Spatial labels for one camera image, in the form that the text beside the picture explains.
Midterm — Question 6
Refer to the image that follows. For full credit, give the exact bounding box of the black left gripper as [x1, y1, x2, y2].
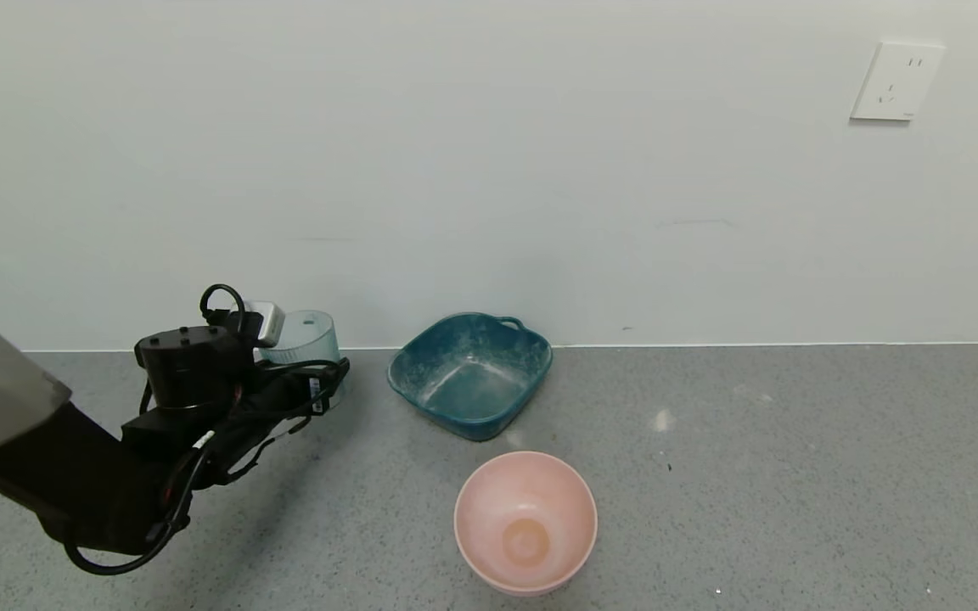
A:
[249, 356, 351, 419]

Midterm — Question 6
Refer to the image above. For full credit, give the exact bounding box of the clear ribbed plastic cup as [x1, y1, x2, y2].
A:
[261, 310, 343, 401]

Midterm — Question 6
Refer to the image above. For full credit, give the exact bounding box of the pink round bowl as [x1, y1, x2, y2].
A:
[453, 451, 599, 596]

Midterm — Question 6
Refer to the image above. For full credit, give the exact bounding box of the dark teal square basin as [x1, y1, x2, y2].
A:
[387, 312, 554, 443]

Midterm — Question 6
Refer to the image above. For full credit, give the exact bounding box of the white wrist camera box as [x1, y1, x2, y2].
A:
[244, 300, 286, 349]

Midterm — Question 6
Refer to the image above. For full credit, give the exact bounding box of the black camera cable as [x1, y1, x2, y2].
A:
[63, 283, 320, 577]

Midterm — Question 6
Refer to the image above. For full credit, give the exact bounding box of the white wall socket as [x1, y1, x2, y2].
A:
[850, 42, 945, 123]

